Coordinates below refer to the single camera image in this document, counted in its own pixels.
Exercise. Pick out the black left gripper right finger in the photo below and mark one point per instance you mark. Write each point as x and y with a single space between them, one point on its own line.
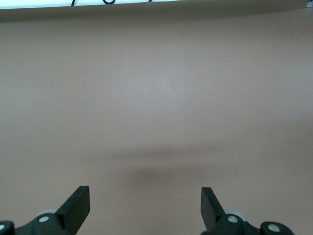
210 210

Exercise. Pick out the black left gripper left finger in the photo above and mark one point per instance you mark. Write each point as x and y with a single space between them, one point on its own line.
73 210

